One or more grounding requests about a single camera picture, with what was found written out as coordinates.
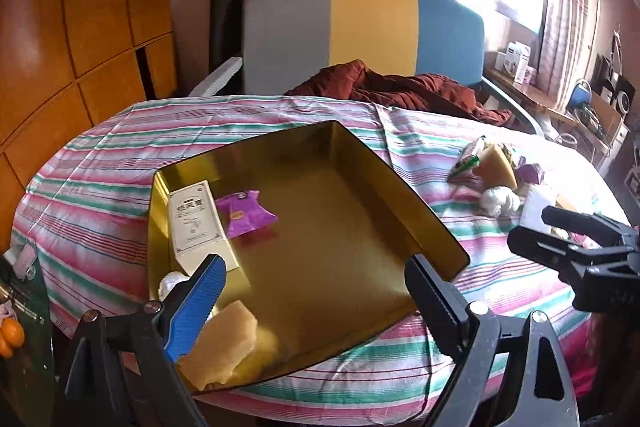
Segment black rolled mat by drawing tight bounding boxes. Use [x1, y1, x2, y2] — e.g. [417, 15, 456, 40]
[209, 0, 248, 80]

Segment glass side table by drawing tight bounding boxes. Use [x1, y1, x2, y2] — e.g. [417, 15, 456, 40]
[0, 252, 56, 427]

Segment blue round appliance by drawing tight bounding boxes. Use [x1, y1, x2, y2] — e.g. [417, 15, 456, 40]
[570, 79, 593, 112]

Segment green white snack packet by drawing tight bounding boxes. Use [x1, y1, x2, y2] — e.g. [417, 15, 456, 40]
[447, 136, 488, 184]

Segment colour-block chair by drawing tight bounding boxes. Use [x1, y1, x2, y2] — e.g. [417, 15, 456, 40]
[241, 0, 486, 95]

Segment white blue carton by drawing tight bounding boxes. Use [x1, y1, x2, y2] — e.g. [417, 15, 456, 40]
[497, 41, 532, 82]

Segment white foam piece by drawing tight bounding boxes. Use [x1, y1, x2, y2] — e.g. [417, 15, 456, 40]
[189, 56, 242, 98]

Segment orange small fruit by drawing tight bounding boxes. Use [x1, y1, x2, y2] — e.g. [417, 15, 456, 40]
[0, 319, 25, 358]

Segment wooden side desk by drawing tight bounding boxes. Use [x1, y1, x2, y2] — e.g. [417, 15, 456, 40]
[482, 67, 578, 125]

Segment wooden wardrobe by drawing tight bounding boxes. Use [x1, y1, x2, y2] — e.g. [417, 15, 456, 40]
[0, 0, 178, 192]

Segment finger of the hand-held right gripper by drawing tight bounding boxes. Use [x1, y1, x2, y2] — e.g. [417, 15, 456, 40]
[507, 227, 601, 280]
[542, 205, 630, 249]

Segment plain white box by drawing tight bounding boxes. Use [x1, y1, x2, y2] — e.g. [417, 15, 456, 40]
[519, 184, 558, 228]

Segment red-brown blanket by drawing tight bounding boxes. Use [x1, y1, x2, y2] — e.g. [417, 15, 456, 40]
[285, 59, 513, 128]

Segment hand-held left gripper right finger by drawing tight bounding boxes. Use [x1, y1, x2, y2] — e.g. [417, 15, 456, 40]
[404, 254, 581, 427]

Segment gold metal tin tray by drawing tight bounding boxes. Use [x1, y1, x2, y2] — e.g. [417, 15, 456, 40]
[149, 119, 471, 393]

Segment white garlic bulb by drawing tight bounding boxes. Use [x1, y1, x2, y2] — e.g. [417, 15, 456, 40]
[159, 272, 193, 300]

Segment cardboard box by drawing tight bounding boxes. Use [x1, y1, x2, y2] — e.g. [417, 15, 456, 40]
[582, 89, 626, 138]

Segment white wrapper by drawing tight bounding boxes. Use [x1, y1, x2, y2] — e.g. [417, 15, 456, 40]
[480, 186, 522, 218]

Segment red clothing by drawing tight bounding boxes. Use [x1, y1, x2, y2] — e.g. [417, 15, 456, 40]
[565, 312, 608, 400]

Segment patterned beige curtain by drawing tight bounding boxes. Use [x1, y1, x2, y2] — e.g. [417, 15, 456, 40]
[537, 0, 601, 108]

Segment striped bed sheet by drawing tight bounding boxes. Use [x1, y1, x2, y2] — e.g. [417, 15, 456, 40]
[10, 94, 631, 413]

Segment white printed carton box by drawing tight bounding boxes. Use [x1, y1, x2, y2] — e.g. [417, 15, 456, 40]
[167, 180, 241, 275]

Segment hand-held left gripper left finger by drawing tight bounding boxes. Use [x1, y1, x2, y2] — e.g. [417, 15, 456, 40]
[65, 253, 228, 427]

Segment yellow sponge block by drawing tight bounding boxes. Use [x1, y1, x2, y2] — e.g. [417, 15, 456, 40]
[177, 300, 261, 392]
[472, 144, 518, 190]

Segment black silver stereo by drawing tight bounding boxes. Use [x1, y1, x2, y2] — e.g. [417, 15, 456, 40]
[597, 54, 636, 112]

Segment purple snack packet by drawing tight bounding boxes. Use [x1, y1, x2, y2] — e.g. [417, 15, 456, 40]
[214, 190, 278, 239]
[515, 161, 546, 185]

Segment grey bed frame rail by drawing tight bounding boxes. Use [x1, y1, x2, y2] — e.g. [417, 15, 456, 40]
[482, 77, 543, 135]

